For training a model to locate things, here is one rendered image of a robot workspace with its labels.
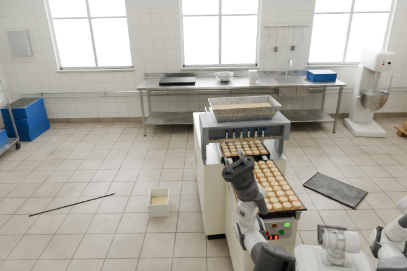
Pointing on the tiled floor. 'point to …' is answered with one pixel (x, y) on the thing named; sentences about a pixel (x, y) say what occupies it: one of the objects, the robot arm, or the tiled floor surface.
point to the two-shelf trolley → (12, 123)
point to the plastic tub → (158, 202)
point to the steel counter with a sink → (241, 81)
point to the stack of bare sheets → (335, 190)
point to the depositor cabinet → (218, 182)
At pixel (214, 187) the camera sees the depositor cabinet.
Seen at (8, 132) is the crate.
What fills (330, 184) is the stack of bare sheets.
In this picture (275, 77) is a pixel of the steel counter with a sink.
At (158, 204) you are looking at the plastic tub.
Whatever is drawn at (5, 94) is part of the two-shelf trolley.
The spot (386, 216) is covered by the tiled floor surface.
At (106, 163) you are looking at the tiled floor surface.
